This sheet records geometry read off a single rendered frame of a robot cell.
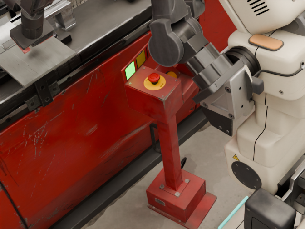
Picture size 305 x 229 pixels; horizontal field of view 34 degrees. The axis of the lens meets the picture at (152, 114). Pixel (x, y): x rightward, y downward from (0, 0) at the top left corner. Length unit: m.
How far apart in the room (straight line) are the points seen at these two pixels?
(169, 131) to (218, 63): 0.85
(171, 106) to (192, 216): 0.71
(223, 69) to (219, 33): 1.20
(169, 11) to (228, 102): 0.22
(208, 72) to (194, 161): 1.40
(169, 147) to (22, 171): 0.55
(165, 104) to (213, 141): 0.89
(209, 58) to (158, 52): 0.11
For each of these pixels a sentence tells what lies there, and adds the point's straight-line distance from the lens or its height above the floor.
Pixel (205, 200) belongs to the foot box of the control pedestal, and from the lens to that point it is 2.25.
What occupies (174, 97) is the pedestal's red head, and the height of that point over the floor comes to 0.74.
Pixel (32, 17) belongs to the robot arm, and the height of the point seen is 1.20.
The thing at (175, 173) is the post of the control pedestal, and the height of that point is 0.24.
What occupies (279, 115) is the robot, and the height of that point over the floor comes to 0.98.
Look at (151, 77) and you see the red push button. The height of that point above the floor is 0.81.
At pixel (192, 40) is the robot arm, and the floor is 1.26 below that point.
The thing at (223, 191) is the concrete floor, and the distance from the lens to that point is 2.29.
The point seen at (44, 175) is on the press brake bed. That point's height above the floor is 0.46.
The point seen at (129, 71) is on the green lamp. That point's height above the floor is 0.81.
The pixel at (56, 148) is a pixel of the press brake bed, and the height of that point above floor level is 0.55.
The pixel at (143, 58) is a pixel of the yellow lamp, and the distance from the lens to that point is 1.69.
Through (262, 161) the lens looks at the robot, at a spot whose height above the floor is 0.83.
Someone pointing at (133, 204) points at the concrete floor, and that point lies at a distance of 2.28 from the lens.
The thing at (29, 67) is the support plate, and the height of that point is 1.00.
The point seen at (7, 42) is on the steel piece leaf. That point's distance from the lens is 1.55.
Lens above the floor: 1.92
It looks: 48 degrees down
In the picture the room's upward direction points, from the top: 9 degrees counter-clockwise
